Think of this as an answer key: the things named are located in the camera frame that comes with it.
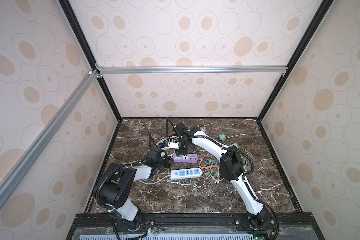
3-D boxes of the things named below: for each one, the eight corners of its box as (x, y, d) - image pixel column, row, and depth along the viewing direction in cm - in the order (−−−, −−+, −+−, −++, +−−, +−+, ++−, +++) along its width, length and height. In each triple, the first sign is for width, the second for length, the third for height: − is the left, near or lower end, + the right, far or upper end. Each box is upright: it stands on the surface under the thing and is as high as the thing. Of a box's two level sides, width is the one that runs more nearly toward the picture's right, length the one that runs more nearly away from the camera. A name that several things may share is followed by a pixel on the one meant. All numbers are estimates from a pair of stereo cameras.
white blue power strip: (170, 179, 90) (170, 177, 87) (170, 172, 93) (170, 170, 90) (201, 177, 91) (202, 175, 89) (200, 169, 94) (201, 167, 92)
